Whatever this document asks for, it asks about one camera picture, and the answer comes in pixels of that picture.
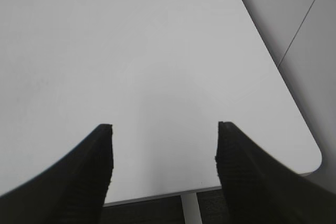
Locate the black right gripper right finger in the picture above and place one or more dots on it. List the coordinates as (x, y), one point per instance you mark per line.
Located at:
(259, 189)

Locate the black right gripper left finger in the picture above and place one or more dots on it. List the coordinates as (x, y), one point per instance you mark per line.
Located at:
(72, 190)

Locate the white table leg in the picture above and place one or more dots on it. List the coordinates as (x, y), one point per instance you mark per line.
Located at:
(191, 210)

